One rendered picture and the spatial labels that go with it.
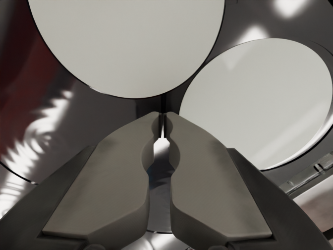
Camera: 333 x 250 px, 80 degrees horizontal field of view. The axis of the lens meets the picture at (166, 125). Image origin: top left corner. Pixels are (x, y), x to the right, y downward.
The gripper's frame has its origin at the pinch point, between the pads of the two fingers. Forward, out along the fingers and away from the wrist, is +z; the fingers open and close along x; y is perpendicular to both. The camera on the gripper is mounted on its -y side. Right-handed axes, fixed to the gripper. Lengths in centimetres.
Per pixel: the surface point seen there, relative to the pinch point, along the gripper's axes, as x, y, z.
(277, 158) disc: 8.9, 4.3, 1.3
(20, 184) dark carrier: -12.2, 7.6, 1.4
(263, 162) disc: 7.9, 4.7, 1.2
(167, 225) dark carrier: 0.5, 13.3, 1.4
